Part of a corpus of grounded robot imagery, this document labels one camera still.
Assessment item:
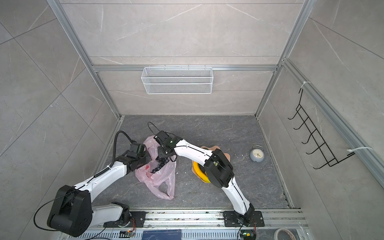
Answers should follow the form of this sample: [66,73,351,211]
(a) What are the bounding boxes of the dark purple fake grapes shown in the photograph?
[151,157,169,174]

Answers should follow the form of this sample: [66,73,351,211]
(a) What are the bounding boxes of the pink plastic bag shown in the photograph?
[135,136,177,200]

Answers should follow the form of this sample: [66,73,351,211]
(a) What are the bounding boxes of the yellow fake banana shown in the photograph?
[192,162,210,183]

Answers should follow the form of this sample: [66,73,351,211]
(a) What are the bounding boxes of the pink wavy plate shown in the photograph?
[192,146,221,183]

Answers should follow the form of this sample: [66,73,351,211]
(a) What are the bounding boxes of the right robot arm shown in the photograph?
[154,131,255,227]

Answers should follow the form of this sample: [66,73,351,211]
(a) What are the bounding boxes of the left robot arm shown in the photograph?
[47,143,151,237]

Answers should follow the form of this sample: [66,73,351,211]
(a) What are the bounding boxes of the small grey alarm clock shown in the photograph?
[249,145,265,163]

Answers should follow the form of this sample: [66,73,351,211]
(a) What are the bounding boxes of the roll of tape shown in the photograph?
[274,228,298,240]

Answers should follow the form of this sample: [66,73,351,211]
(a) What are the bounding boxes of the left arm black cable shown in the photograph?
[108,130,136,169]

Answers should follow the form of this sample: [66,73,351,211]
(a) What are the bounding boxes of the white wire mesh basket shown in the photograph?
[141,67,214,95]

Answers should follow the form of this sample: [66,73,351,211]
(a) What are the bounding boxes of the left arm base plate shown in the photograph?
[103,212,147,228]

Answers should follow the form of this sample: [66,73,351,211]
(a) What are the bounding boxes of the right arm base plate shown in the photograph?
[223,211,265,228]

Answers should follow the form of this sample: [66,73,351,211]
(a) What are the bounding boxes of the black wire hook rack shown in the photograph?
[288,89,355,170]

